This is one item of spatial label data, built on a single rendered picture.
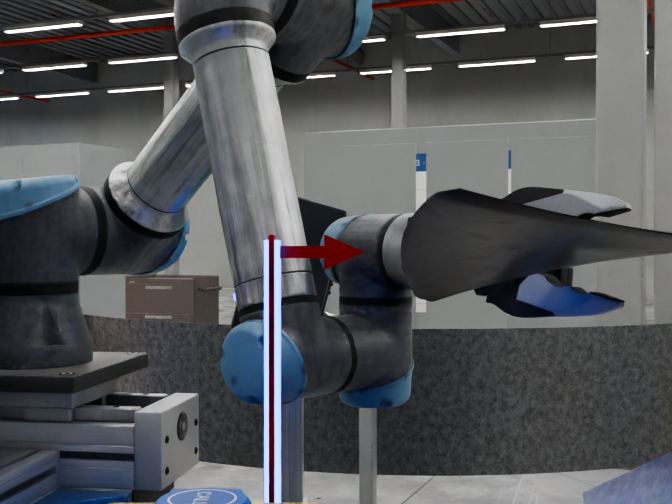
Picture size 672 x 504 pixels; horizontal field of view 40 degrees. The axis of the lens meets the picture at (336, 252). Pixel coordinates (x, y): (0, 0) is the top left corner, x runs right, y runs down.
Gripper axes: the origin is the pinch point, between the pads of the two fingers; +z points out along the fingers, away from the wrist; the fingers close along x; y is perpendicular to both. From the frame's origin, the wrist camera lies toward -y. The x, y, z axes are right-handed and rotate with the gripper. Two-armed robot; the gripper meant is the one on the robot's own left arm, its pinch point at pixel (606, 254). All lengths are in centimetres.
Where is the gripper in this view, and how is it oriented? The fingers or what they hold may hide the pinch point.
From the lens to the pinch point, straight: 72.4
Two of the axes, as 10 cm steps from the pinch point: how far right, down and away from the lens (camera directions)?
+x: -0.9, 10.0, -0.5
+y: 7.9, 1.0, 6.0
